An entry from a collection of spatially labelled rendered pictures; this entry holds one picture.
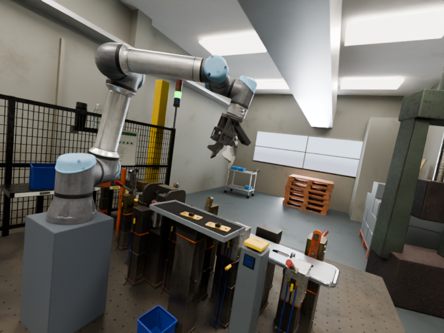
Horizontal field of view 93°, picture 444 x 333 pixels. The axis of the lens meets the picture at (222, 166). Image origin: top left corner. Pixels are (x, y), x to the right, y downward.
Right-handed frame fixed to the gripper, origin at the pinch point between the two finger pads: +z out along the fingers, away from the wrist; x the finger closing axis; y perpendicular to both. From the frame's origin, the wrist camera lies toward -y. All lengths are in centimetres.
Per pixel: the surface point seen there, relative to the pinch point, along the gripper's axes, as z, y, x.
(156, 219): 40.7, 8.0, -23.3
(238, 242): 24.9, -9.5, 18.1
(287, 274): 23.8, -17.2, 37.0
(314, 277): 24, -31, 40
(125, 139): 24, 15, -124
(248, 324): 37, -2, 40
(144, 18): -143, -1, -369
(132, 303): 71, 14, -3
